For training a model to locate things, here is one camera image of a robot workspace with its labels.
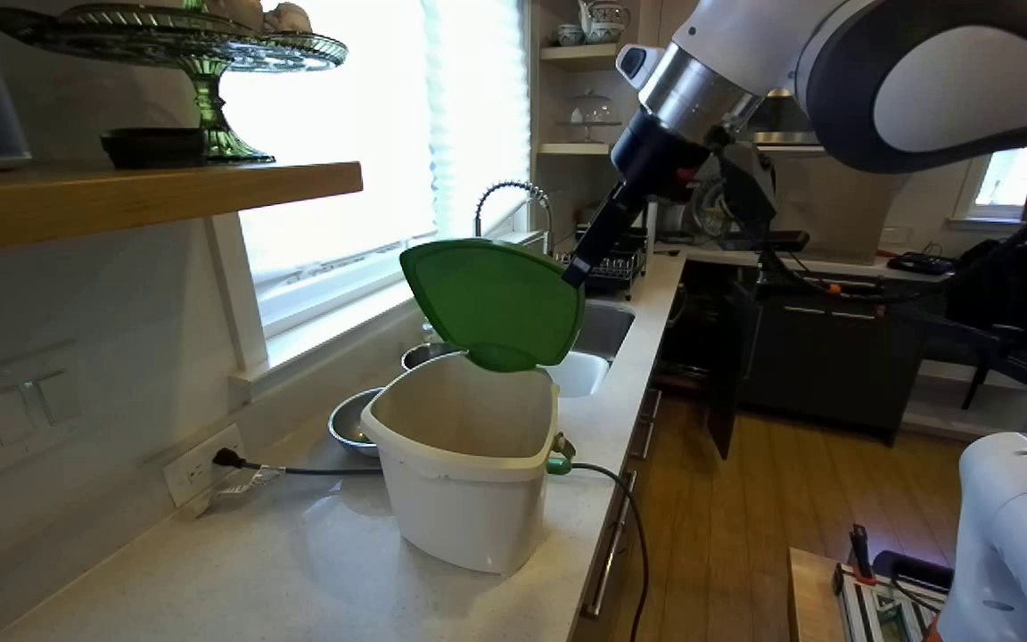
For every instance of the wooden shelf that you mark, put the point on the wooden shelf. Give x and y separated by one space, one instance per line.
121 201

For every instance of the small window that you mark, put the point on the small window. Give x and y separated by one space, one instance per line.
1026 178

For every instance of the spring neck tap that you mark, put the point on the spring neck tap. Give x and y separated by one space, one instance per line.
513 185

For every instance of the wall switch plate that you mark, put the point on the wall switch plate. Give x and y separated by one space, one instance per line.
28 406

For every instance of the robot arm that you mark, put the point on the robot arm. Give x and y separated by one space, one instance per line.
941 80

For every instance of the wall shelf unit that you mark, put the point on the wall shelf unit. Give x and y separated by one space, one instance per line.
580 58

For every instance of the green glass cake stand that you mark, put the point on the green glass cake stand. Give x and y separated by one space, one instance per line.
201 49

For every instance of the sink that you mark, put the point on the sink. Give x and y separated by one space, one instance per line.
603 330

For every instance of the wall socket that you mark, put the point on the wall socket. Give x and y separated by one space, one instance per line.
197 465

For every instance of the dark cabinet door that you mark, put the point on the dark cabinet door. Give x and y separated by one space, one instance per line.
727 374

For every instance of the white plastic bin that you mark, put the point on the white plastic bin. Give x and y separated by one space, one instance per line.
464 473

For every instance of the glass dome stand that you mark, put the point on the glass dome stand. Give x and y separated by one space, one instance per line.
594 111

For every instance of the green bin lid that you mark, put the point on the green bin lid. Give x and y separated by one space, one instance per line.
496 299

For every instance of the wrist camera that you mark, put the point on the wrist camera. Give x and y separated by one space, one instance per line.
750 192

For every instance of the black dish rack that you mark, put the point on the black dish rack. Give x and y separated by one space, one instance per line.
616 267

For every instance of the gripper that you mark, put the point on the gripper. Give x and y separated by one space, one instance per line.
656 160

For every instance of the teacup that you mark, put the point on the teacup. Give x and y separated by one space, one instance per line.
569 36

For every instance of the teapot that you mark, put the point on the teapot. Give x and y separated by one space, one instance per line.
604 20

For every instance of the dark cabinet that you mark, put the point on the dark cabinet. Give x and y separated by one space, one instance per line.
834 357

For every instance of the clear plastic wrapper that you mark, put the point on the clear plastic wrapper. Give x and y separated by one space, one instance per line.
242 483

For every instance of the black bowl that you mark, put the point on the black bowl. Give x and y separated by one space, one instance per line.
152 147

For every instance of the range hood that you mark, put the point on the range hood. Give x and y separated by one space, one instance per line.
781 120

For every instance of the black chair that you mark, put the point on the black chair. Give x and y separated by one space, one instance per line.
1013 285

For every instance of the metal bowl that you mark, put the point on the metal bowl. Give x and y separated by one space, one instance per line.
351 423

